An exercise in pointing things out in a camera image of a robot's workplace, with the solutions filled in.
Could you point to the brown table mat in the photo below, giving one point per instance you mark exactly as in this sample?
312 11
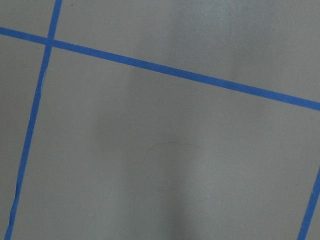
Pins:
159 119

